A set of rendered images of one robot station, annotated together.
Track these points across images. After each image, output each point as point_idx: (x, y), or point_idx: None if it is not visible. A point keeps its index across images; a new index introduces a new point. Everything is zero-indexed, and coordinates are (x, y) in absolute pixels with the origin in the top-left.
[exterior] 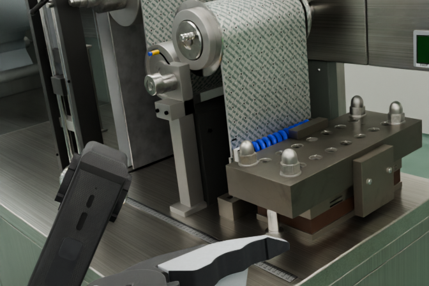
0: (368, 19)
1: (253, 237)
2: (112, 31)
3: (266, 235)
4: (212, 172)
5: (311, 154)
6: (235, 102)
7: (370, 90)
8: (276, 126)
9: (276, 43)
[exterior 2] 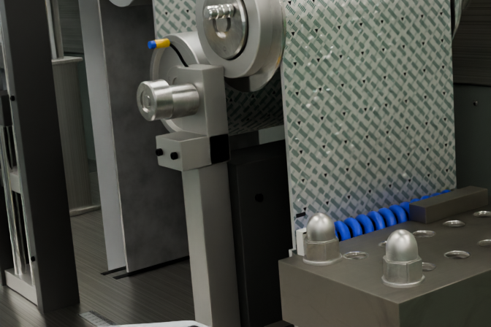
0: None
1: (149, 325)
2: (103, 19)
3: (193, 322)
4: (261, 279)
5: (448, 249)
6: (305, 142)
7: None
8: (386, 198)
9: (391, 38)
